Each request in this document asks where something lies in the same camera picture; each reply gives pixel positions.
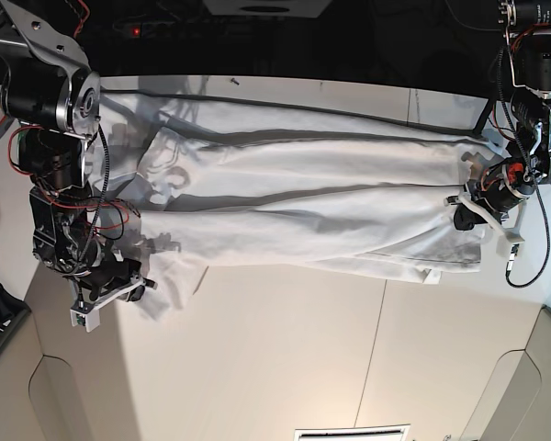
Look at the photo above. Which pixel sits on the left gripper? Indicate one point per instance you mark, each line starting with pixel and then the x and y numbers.
pixel 475 207

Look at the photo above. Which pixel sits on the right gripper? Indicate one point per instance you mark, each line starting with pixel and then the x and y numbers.
pixel 110 277

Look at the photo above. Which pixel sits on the white t-shirt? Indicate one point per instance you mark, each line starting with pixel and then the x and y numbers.
pixel 224 183

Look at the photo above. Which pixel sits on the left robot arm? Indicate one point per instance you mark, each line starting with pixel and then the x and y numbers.
pixel 523 80

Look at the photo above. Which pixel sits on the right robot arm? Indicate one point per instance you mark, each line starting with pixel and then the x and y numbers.
pixel 51 90

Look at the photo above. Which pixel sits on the black power strip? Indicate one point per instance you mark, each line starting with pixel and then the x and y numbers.
pixel 142 28

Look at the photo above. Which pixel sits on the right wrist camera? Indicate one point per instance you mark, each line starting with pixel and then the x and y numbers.
pixel 88 319

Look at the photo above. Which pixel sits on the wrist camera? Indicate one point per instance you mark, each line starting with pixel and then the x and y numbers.
pixel 88 319
pixel 512 257

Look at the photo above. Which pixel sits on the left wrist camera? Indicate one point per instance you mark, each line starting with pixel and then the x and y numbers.
pixel 512 257

